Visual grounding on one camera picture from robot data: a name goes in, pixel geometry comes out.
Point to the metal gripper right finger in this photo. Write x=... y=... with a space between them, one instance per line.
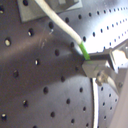
x=114 y=57

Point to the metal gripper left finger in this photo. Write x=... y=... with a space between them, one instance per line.
x=94 y=67

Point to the grey metal cable clip mount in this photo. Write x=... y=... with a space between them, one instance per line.
x=29 y=10

